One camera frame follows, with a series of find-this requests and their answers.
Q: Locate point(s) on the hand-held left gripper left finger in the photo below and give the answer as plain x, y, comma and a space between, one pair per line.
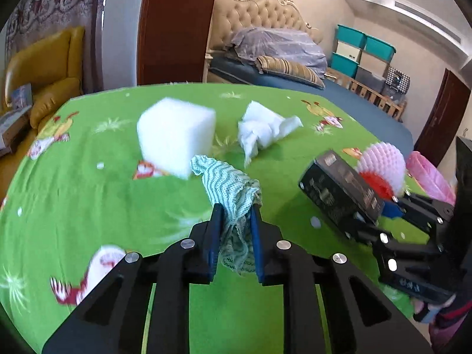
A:
215, 243

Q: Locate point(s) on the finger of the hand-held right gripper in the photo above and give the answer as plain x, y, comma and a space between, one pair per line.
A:
391, 209
372, 236

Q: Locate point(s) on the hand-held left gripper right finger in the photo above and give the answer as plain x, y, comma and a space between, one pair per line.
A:
258, 250

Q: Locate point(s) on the black rectangular box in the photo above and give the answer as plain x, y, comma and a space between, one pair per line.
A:
339, 188

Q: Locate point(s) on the green white wavy cloth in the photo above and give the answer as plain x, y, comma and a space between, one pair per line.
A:
228, 188

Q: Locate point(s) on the white tissue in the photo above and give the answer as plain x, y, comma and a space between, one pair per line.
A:
258, 129

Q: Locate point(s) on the person's right forearm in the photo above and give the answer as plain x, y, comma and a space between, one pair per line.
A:
453, 328

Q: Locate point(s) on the pink orange foam fruit net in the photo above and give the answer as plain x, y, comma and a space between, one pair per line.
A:
383, 162

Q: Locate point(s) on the pink plastic bag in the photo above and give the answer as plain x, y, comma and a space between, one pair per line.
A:
427, 177

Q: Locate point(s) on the dark brown door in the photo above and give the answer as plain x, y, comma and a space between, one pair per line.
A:
442, 118

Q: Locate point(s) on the green cartoon printed tablecloth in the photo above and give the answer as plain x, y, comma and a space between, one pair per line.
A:
110, 199

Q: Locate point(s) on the white foam block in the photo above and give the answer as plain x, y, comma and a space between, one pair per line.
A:
173, 136

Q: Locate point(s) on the black white checked bag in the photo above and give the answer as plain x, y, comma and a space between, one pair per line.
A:
398, 79

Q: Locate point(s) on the grey storage bin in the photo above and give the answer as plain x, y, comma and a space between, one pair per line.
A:
370, 79

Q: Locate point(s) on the brown striped pillow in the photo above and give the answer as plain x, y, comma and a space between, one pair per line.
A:
291, 70

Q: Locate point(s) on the grey striped blanket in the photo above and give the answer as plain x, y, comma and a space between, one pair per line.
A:
284, 44

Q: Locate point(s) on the brown wooden door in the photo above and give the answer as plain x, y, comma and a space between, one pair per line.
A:
177, 25

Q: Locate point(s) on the yellow leather armchair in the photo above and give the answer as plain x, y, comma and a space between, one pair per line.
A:
48, 92

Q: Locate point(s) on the flat brown cardboard box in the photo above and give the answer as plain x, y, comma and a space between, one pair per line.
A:
9, 147

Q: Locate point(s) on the flat white brown box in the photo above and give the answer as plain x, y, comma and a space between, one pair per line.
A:
14, 123

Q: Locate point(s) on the beige tufted headboard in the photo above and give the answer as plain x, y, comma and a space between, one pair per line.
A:
265, 11

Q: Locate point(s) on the blue white packet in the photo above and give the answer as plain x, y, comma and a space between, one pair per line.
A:
21, 96

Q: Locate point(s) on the patterned lace curtain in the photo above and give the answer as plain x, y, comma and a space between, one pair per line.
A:
55, 3

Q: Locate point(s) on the wooden bed rail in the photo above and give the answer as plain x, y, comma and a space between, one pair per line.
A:
372, 96

